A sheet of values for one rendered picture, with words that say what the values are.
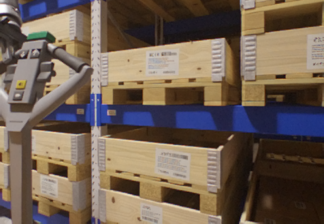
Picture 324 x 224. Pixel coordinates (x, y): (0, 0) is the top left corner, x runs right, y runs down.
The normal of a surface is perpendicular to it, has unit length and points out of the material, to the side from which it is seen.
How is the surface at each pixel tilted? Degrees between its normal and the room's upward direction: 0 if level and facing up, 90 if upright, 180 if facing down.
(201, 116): 90
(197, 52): 90
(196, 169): 90
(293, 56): 90
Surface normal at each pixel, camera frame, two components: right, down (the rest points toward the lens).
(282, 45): -0.46, 0.01
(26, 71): -0.30, -0.26
